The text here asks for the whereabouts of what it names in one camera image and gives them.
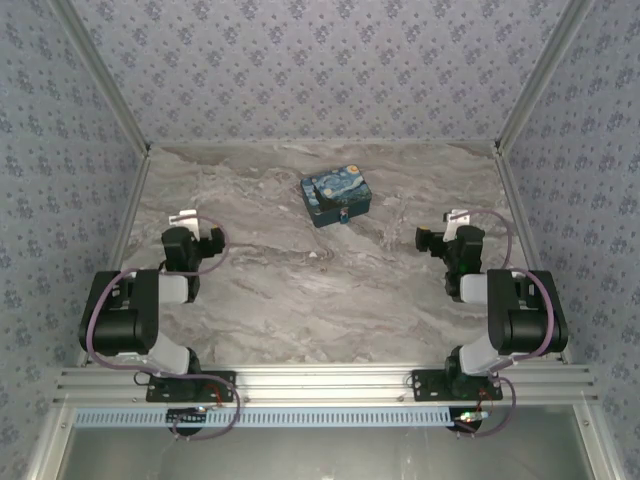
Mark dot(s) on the starry night tin box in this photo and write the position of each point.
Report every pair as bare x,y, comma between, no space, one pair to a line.
336,192

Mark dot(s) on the aluminium corner frame post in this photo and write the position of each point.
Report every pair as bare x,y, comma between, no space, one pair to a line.
105,80
542,80

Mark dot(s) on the small blue padlock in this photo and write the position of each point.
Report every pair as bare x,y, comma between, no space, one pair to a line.
344,218

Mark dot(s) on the grey metal sheet panel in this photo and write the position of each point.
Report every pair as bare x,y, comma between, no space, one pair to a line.
320,455

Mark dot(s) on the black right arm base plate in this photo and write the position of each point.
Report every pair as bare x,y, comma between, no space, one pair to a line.
430,387

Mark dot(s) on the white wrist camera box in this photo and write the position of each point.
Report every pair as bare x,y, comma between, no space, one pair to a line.
452,220
182,218

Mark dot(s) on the black controller board with leds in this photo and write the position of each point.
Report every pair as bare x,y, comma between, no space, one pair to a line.
467,419

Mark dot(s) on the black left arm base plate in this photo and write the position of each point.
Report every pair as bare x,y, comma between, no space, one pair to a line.
165,390

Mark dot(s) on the aluminium mounting rail beam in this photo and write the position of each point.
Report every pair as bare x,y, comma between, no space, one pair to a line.
320,385

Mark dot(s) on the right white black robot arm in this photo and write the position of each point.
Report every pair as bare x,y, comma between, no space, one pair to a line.
525,320

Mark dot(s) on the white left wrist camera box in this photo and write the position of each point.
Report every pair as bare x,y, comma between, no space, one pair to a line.
182,218

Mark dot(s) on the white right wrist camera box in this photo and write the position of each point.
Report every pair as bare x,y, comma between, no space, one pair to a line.
452,220

